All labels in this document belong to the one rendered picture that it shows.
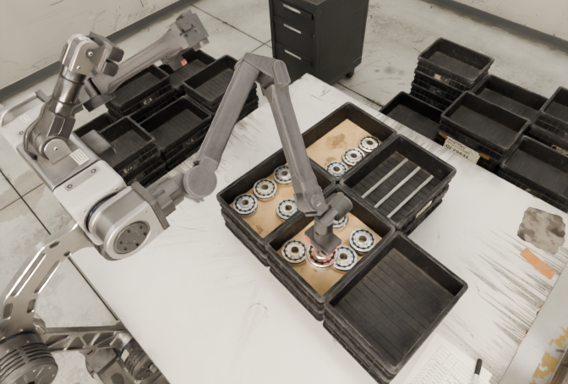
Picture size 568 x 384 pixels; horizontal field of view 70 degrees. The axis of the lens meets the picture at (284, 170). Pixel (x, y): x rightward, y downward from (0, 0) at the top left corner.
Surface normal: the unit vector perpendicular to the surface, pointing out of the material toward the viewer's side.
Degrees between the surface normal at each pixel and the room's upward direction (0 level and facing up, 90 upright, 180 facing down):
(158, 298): 0
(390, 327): 0
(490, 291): 0
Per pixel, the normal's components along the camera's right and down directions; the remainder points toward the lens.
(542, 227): -0.05, -0.64
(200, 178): 0.44, -0.13
